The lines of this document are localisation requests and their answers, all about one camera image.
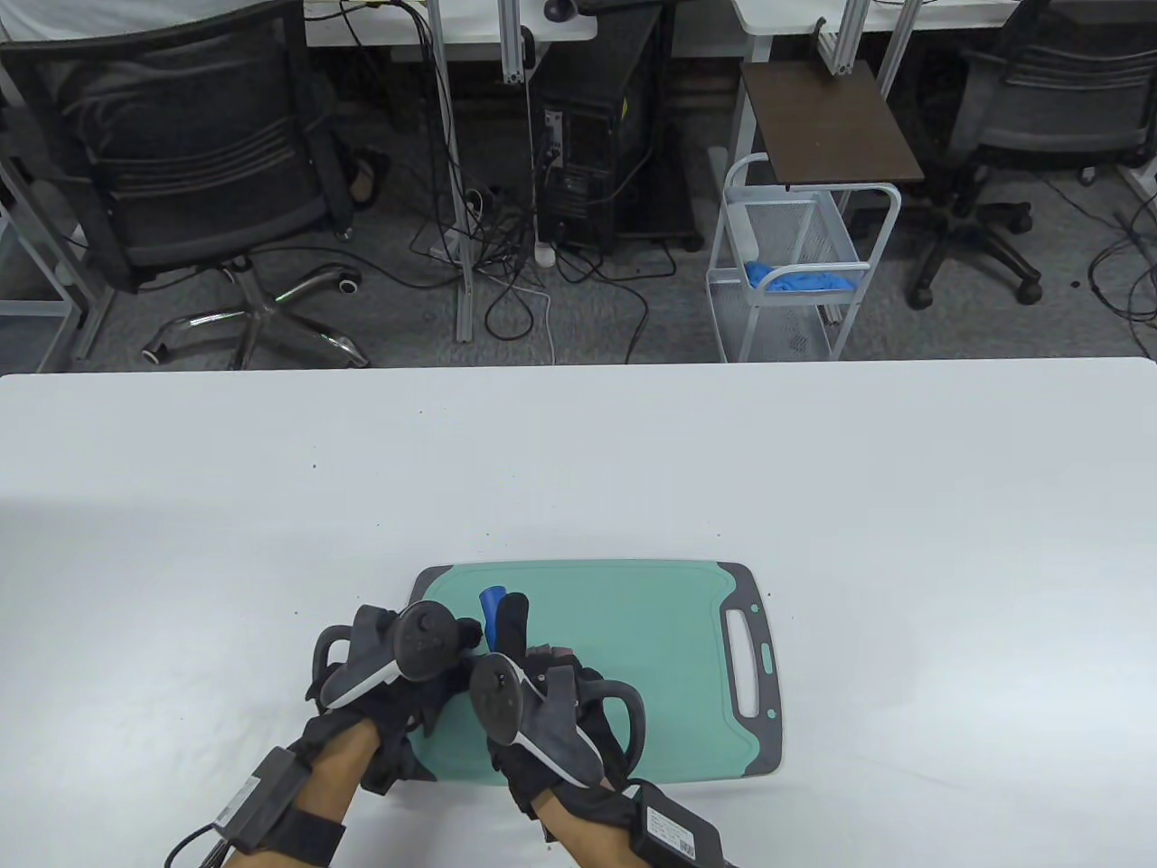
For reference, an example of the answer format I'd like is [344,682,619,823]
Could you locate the person's right hand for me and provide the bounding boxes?
[468,592,649,821]

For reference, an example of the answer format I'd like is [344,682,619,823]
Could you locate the person's left hand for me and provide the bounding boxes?
[287,599,486,798]

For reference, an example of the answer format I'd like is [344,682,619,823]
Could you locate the black grey hand controller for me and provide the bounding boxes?
[468,653,647,789]
[312,601,464,712]

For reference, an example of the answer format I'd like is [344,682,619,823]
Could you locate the person's left forearm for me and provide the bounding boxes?
[294,719,381,824]

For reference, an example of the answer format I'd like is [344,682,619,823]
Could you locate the person's right forearm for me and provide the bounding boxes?
[541,787,638,868]

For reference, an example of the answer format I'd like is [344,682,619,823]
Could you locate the green grey cutting board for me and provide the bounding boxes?
[402,561,785,786]

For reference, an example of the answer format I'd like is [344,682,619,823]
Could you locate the blue cloth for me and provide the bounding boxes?
[743,260,858,295]

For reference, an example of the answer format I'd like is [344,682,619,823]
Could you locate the black computer tower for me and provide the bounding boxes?
[533,9,701,254]

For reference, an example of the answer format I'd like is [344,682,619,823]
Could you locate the black mesh chair chrome base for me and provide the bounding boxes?
[0,0,372,370]

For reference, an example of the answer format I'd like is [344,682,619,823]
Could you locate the brown wooden board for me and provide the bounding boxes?
[741,61,925,191]

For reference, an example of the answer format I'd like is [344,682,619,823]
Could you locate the black office chair right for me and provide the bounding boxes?
[908,0,1157,310]

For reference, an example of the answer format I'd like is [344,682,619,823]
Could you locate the black wrist box with strap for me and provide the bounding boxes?
[628,782,724,868]
[212,748,346,868]

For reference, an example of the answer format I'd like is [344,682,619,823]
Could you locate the black wrist box cable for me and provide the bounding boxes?
[165,818,227,868]

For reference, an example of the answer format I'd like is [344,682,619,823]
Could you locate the white wire mesh cart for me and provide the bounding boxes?
[705,152,902,363]

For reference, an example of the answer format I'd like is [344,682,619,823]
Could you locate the tangle of floor cables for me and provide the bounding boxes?
[407,176,679,363]

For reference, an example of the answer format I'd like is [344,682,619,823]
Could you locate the white metal frame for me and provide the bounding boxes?
[0,149,118,372]

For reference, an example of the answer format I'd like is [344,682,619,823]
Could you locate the aluminium profile post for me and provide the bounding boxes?
[816,0,870,78]
[881,0,923,100]
[500,0,539,87]

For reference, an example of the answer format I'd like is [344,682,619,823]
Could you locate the black floor cable loops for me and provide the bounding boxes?
[1085,203,1157,326]

